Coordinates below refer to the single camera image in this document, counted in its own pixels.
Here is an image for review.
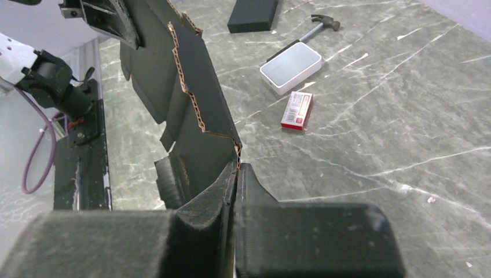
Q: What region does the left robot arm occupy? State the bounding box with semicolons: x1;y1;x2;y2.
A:
1;0;140;120

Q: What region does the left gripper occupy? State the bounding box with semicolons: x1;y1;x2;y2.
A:
58;0;140;49

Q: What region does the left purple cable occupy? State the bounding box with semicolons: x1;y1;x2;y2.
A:
15;86;74;195

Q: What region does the black flat box left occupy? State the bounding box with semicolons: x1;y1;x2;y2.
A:
227;0;279;34

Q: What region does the hammer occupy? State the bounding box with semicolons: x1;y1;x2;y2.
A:
266;14;340;62

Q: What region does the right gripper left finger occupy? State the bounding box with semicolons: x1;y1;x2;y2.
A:
1;162;237;277

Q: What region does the red white small box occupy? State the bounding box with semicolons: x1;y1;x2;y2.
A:
280;91;313;130

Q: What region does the white router box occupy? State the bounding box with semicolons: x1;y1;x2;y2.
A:
259;42;323;96

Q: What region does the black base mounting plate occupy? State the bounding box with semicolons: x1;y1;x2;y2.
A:
53;79;112;211

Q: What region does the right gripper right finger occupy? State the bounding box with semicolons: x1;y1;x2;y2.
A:
234;163;406;277

